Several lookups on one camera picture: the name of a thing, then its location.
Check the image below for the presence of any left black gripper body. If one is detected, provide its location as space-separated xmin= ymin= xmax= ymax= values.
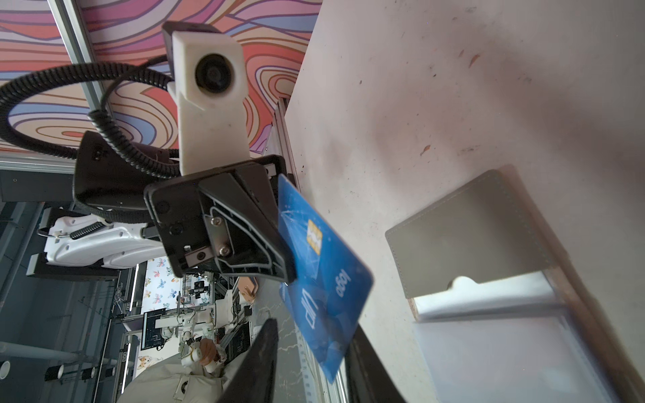
xmin=72 ymin=131 xmax=287 ymax=277

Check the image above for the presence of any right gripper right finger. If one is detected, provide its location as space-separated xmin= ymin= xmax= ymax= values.
xmin=344 ymin=326 xmax=405 ymax=403

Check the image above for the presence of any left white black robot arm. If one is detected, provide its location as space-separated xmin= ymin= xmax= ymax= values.
xmin=37 ymin=132 xmax=297 ymax=283

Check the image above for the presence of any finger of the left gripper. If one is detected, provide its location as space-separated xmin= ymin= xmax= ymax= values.
xmin=198 ymin=161 xmax=297 ymax=284

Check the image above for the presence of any black corrugated cable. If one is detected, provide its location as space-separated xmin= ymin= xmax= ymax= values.
xmin=0 ymin=54 xmax=182 ymax=180

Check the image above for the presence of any blue VIP credit card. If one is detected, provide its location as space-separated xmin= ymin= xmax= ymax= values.
xmin=278 ymin=175 xmax=374 ymax=382

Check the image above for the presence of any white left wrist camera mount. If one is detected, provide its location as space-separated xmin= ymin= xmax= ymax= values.
xmin=162 ymin=21 xmax=250 ymax=176

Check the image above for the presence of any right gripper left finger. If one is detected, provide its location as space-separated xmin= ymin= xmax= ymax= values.
xmin=217 ymin=318 xmax=279 ymax=403

